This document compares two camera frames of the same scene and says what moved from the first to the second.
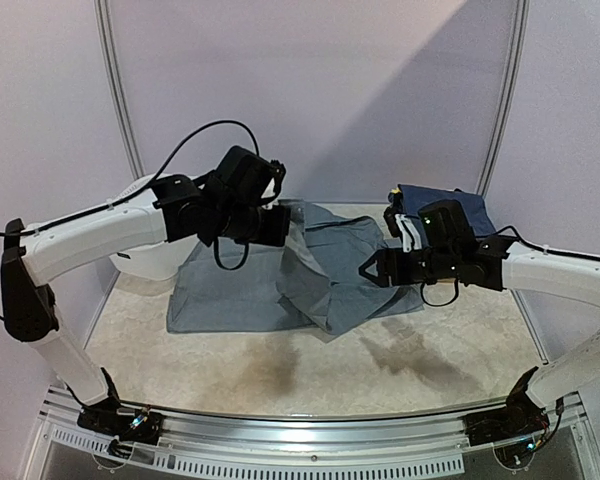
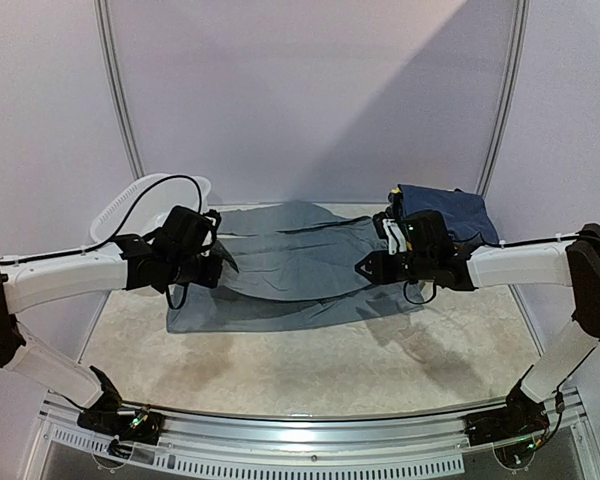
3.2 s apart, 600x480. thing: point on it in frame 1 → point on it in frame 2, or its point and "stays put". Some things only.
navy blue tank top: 413,197 stays put
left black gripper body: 240,224 → 185,271
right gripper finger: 386,267 stays put
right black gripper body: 389,266 stays put
